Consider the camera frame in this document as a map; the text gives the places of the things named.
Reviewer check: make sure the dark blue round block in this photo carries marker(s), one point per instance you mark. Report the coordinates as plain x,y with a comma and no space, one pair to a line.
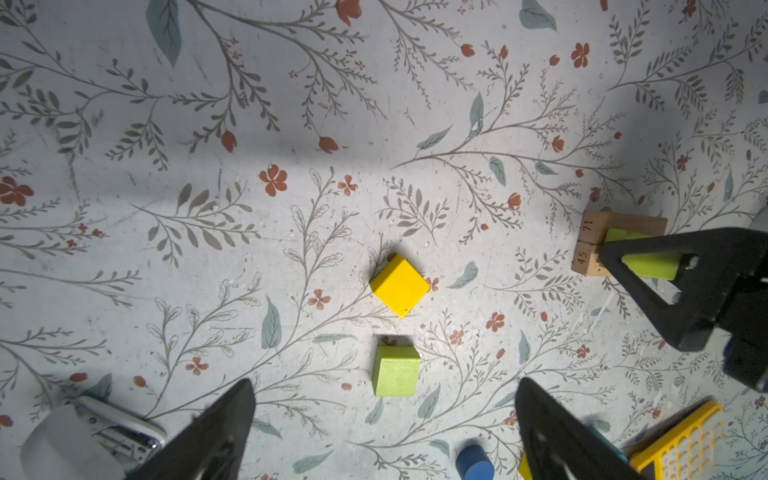
472,463

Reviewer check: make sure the green cube block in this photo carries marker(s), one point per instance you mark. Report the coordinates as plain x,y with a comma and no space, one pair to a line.
396,371

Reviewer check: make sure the long green block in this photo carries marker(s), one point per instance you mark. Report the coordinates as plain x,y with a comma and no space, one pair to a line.
660,266

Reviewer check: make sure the white stapler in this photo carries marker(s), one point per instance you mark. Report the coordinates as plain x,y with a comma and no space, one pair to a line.
89,439

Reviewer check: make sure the teal round block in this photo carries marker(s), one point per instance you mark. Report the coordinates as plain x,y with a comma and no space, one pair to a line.
599,436

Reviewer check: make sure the long yellow block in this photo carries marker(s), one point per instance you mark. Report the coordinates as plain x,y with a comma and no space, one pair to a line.
524,469

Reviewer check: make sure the yellow cube block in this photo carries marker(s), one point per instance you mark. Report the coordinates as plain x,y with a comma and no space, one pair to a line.
399,286

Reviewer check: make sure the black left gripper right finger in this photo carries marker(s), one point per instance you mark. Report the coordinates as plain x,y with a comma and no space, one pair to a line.
558,445

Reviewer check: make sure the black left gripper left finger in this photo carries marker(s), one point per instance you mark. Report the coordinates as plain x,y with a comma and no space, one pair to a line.
212,445

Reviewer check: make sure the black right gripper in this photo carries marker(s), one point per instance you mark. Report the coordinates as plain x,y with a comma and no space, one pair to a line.
722,281

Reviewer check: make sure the yellow calculator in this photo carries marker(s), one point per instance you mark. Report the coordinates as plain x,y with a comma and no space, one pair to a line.
687,451

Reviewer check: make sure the natural wood block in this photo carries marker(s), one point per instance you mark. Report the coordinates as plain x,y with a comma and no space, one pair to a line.
586,260
595,224

